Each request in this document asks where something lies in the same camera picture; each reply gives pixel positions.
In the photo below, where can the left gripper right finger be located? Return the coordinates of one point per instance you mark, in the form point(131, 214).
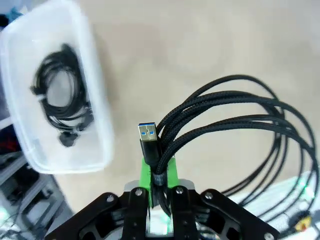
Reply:
point(212, 215)

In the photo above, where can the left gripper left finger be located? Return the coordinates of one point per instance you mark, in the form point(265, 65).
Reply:
point(105, 215)

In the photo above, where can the grey storage shelf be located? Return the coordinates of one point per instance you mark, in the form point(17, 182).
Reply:
point(25, 190)

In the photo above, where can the yellow emergency stop button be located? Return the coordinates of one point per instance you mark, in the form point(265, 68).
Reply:
point(303, 223)

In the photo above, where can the clear plastic storage bin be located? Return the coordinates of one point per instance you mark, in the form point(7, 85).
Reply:
point(92, 105)

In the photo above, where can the aluminium rail frame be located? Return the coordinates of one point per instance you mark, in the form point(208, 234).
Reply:
point(287, 190)

